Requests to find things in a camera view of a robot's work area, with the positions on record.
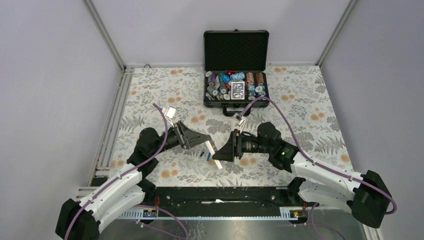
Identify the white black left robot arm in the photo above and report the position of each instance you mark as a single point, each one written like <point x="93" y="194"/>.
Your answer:
<point x="86" y="218"/>

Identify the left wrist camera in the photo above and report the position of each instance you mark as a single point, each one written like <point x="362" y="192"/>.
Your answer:
<point x="170" y="112"/>

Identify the playing card deck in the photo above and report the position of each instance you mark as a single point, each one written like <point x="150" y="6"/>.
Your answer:
<point x="237" y="90"/>

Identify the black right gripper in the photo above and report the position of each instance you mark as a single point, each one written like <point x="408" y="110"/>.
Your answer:
<point x="232" y="148"/>

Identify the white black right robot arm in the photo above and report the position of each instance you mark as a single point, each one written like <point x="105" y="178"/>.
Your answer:
<point x="364" y="195"/>

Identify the aluminium frame rail left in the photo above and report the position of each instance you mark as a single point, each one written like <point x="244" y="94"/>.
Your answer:
<point x="103" y="159"/>

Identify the black mounting base rail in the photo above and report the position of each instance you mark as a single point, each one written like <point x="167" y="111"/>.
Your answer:
<point x="184" y="197"/>

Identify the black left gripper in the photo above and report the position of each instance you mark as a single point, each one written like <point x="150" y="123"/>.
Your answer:
<point x="189" y="138"/>

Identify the black poker chip case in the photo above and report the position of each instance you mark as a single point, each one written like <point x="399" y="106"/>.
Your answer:
<point x="235" y="56"/>

